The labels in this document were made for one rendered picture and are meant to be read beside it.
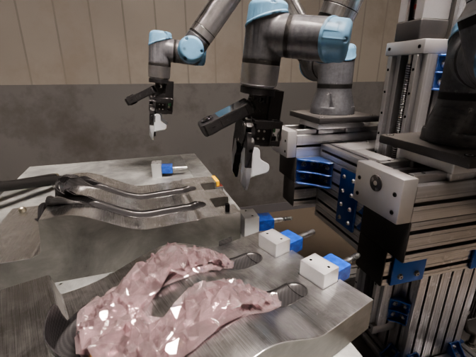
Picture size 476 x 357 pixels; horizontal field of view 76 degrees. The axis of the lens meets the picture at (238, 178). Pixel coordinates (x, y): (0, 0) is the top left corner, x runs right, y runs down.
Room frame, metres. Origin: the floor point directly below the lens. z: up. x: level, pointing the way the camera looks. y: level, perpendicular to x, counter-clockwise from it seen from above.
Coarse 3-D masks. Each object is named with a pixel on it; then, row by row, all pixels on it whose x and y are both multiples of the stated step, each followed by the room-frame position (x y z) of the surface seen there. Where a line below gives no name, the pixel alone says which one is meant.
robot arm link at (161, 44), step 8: (152, 32) 1.11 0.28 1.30; (160, 32) 1.10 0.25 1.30; (168, 32) 1.12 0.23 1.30; (152, 40) 1.11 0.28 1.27; (160, 40) 1.10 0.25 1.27; (168, 40) 1.12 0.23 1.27; (152, 48) 1.10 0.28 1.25; (160, 48) 1.10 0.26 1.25; (168, 48) 1.11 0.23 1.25; (152, 56) 1.10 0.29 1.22; (160, 56) 1.10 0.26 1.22; (168, 56) 1.11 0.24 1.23; (152, 64) 1.10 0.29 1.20; (160, 64) 1.10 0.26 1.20; (168, 64) 1.12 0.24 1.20
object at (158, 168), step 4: (160, 160) 1.14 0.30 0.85; (152, 164) 1.09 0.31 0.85; (156, 164) 1.09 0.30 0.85; (160, 164) 1.09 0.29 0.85; (164, 164) 1.13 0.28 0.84; (168, 164) 1.13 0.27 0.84; (172, 164) 1.13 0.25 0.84; (152, 168) 1.09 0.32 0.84; (156, 168) 1.09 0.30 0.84; (160, 168) 1.09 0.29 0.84; (164, 168) 1.10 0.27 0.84; (168, 168) 1.10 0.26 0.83; (172, 168) 1.11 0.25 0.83; (176, 168) 1.12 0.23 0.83; (180, 168) 1.12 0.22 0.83; (184, 168) 1.13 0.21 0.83; (152, 172) 1.09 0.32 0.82; (156, 172) 1.09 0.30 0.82; (160, 172) 1.09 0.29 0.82; (164, 172) 1.10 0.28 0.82; (168, 172) 1.10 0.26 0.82; (172, 172) 1.10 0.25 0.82; (152, 176) 1.09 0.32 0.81; (156, 176) 1.09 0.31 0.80; (160, 176) 1.09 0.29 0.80
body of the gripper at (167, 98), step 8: (152, 80) 1.10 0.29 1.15; (160, 80) 1.10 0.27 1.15; (168, 80) 1.13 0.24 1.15; (160, 88) 1.14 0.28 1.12; (168, 88) 1.12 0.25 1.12; (152, 96) 1.12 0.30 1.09; (160, 96) 1.12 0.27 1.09; (168, 96) 1.12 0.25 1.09; (160, 104) 1.11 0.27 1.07; (168, 104) 1.12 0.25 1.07; (160, 112) 1.11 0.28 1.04; (168, 112) 1.11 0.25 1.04
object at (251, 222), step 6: (240, 210) 0.68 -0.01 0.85; (246, 210) 0.68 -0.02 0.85; (252, 210) 0.68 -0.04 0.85; (246, 216) 0.65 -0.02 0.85; (252, 216) 0.65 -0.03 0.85; (258, 216) 0.65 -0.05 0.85; (264, 216) 0.68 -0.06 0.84; (270, 216) 0.68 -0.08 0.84; (246, 222) 0.64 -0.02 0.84; (252, 222) 0.65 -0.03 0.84; (258, 222) 0.65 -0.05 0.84; (264, 222) 0.66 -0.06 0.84; (270, 222) 0.66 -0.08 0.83; (246, 228) 0.64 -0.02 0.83; (252, 228) 0.65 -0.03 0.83; (258, 228) 0.65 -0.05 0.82; (264, 228) 0.66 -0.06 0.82; (270, 228) 0.66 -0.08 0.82; (246, 234) 0.64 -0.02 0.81
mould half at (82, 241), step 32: (96, 192) 0.63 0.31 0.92; (192, 192) 0.72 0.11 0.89; (224, 192) 0.72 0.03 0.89; (0, 224) 0.60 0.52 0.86; (32, 224) 0.60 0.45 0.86; (64, 224) 0.49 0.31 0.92; (96, 224) 0.51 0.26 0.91; (128, 224) 0.54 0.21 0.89; (160, 224) 0.56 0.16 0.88; (192, 224) 0.57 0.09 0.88; (224, 224) 0.59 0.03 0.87; (0, 256) 0.48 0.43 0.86; (32, 256) 0.48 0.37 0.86; (64, 256) 0.49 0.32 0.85; (96, 256) 0.51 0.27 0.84; (128, 256) 0.52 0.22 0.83; (0, 288) 0.45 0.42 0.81
